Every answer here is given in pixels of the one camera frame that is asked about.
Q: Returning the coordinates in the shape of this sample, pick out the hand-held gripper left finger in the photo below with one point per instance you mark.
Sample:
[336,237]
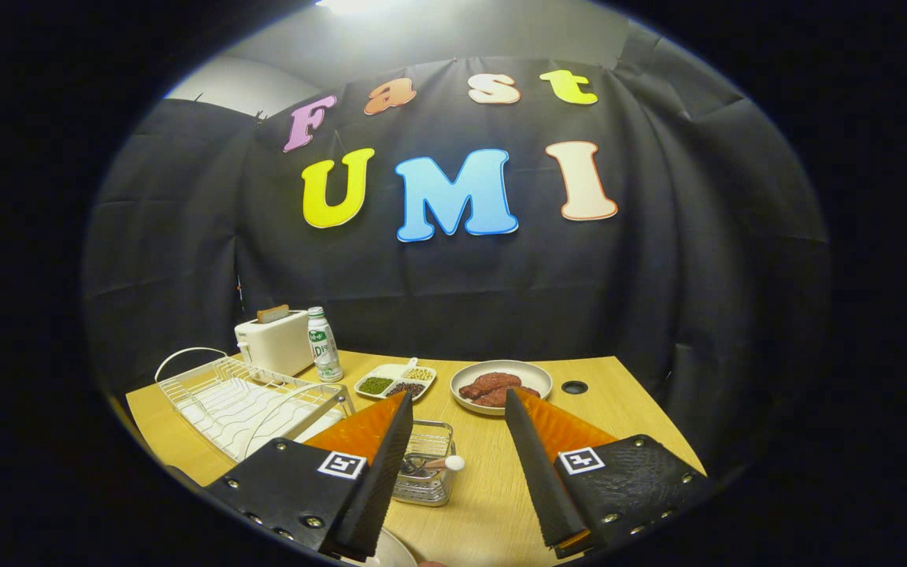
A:
[379,488]

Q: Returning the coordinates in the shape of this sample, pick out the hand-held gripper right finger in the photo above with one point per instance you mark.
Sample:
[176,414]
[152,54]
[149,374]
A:
[536,472]

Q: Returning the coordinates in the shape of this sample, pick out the beige round plate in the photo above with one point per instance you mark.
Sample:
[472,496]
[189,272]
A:
[394,553]

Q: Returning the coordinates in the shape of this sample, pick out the beige dish with meat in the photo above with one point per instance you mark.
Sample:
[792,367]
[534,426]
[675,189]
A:
[532,378]

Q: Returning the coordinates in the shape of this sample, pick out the red meat patty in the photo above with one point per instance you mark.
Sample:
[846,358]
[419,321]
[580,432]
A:
[493,399]
[489,384]

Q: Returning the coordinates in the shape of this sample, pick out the pile of dark red beans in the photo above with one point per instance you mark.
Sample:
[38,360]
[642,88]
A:
[406,390]

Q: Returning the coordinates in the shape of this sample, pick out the pile of green beans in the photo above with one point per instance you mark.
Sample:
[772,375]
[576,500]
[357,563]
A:
[375,385]

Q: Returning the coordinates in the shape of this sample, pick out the white divided snack tray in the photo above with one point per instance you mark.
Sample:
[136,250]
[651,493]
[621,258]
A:
[390,370]

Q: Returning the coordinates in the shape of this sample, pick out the pile of yellow soybeans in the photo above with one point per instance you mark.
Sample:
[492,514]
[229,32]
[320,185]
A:
[420,374]

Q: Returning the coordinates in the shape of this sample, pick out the white bottle with green label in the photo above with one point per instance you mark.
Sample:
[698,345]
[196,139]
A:
[323,346]

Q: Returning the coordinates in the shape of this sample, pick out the white ribbed drip tray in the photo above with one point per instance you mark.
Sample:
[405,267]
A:
[225,409]

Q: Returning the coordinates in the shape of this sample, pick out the white toaster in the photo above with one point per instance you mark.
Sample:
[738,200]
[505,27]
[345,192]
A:
[276,346]

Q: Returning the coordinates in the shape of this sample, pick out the black backdrop cloth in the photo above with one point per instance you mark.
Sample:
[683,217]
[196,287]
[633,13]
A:
[461,291]

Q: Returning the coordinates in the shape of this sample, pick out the brown toast slice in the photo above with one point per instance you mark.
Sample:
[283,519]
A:
[272,313]

